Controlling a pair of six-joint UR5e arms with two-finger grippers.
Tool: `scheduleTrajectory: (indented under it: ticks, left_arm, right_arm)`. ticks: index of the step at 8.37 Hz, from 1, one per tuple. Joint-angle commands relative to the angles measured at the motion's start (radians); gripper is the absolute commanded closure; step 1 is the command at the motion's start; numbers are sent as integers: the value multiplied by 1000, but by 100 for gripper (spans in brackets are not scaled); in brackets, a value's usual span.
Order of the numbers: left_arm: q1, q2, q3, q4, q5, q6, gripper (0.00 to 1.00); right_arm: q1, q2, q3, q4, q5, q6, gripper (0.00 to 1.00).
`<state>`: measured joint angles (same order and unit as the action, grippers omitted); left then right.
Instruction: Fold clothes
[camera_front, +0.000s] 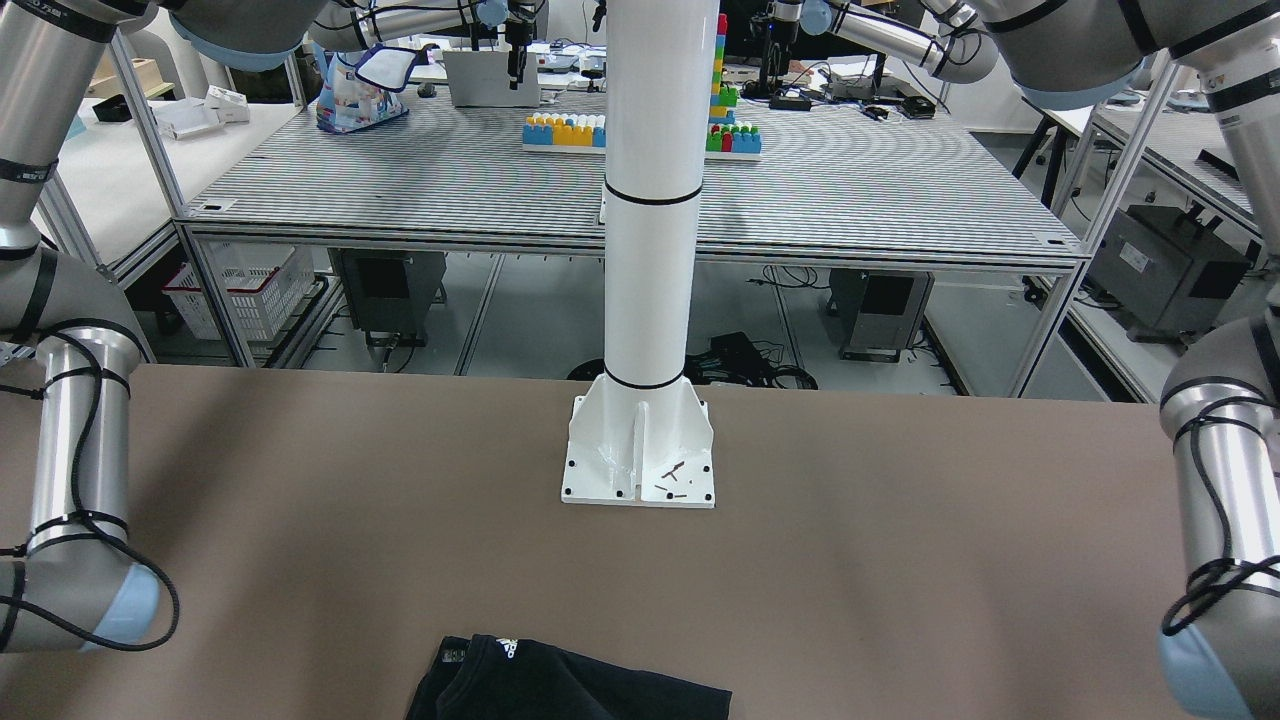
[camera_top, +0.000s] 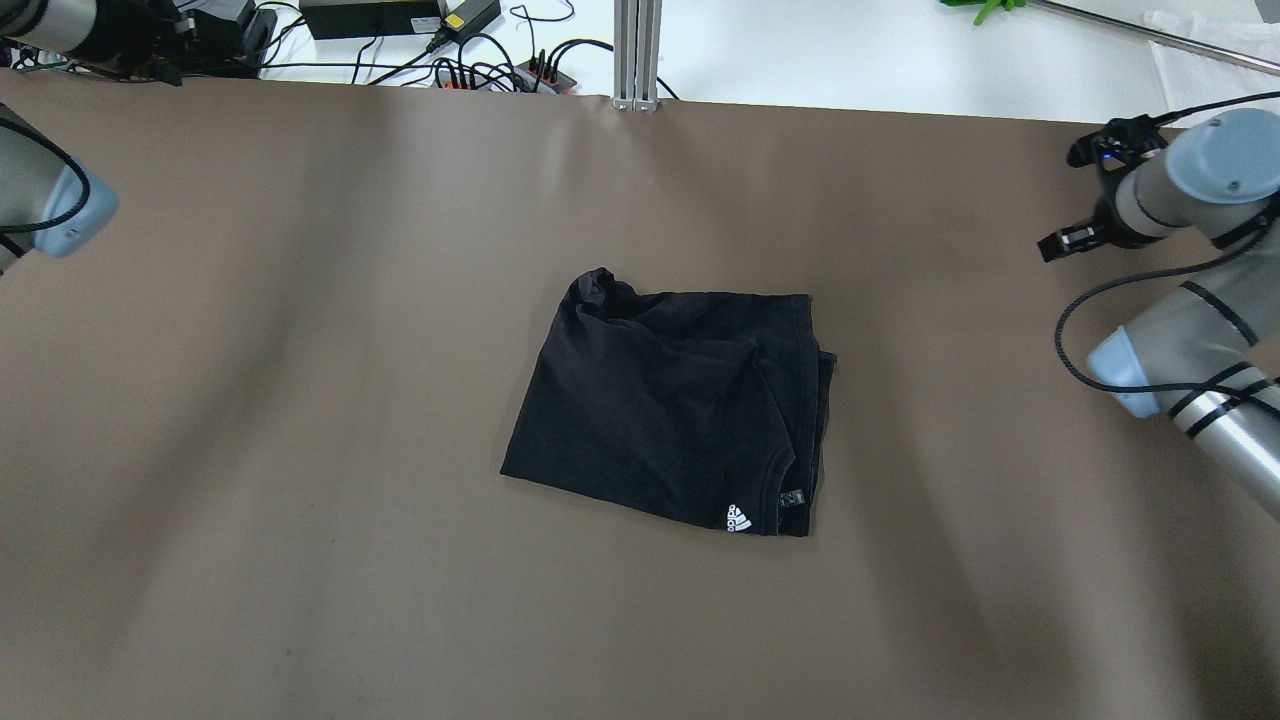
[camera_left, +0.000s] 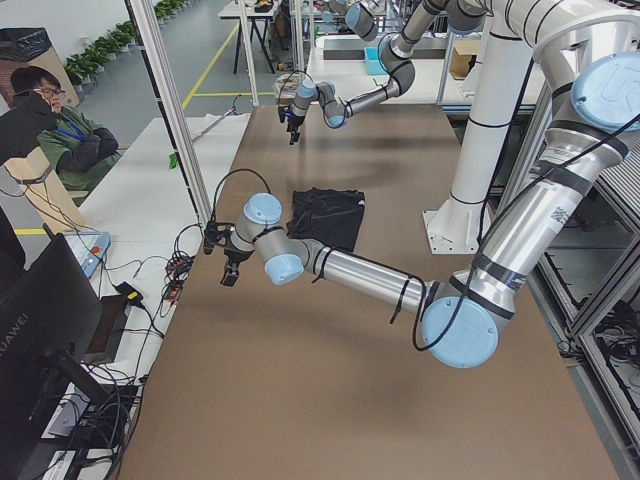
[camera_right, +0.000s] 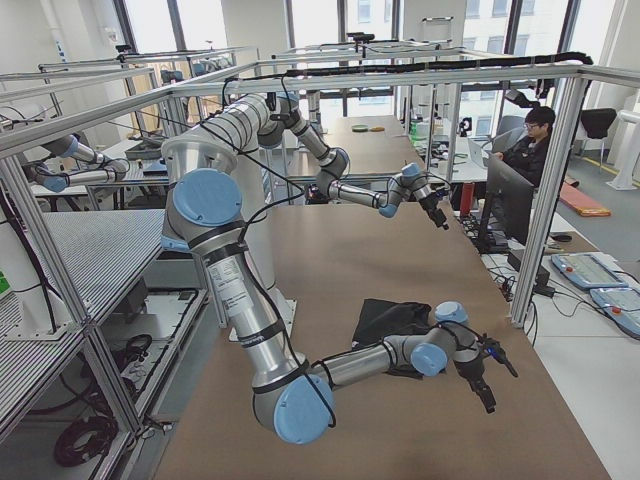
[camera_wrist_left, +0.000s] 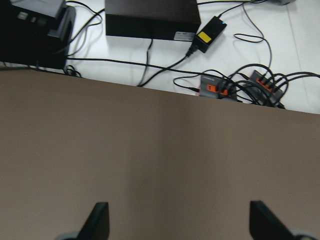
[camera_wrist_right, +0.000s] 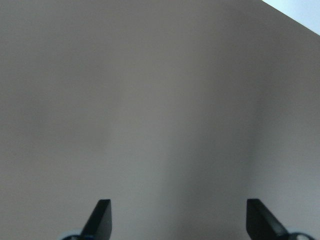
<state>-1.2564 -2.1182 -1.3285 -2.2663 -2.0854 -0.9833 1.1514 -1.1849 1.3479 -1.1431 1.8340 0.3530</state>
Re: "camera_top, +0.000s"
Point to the aluminium frame post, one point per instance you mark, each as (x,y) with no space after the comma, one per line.
(636,31)

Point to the power strip with plugs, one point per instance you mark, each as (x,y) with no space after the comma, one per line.
(526,78)

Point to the black graphic t-shirt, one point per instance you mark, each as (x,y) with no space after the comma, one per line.
(705,408)

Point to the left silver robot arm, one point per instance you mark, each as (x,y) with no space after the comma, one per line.
(47,197)

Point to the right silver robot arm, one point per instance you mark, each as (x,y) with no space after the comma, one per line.
(1186,357)

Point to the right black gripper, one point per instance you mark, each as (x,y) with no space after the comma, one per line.
(1102,225)

